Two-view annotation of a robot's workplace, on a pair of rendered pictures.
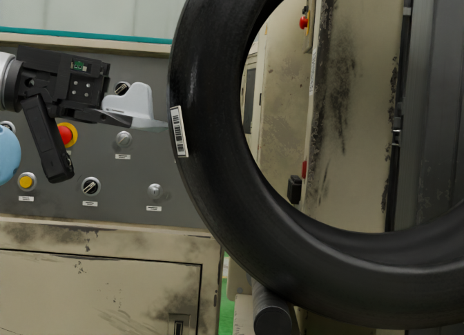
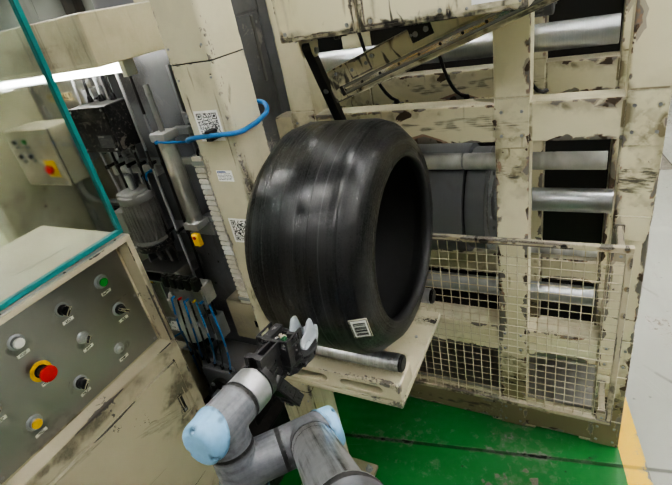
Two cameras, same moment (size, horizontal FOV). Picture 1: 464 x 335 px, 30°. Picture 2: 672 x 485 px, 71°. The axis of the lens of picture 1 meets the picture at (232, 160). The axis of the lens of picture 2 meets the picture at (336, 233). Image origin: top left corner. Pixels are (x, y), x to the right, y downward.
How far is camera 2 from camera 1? 1.15 m
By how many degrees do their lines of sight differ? 62
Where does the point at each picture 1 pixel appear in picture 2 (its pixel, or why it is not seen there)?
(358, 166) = not seen: hidden behind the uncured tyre
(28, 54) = (265, 360)
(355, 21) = not seen: hidden behind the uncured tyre
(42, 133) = (289, 389)
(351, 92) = not seen: hidden behind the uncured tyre
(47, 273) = (100, 453)
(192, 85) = (362, 304)
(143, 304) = (159, 407)
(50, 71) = (277, 356)
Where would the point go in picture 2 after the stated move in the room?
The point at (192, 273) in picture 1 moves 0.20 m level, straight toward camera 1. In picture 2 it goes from (173, 368) to (225, 379)
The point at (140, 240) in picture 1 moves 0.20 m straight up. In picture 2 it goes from (138, 380) to (110, 325)
